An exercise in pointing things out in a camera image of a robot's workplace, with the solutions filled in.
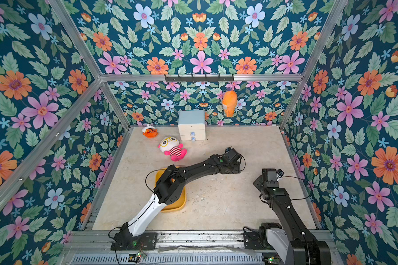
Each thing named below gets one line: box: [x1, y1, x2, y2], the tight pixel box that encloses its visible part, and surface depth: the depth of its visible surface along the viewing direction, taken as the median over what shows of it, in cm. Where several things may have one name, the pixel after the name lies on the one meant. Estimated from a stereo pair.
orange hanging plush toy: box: [222, 90, 238, 118], surface depth 100 cm
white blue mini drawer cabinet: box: [177, 109, 207, 142], surface depth 107 cm
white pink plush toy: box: [157, 136, 188, 162], surface depth 103 cm
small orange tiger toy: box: [141, 125, 159, 139], surface depth 113 cm
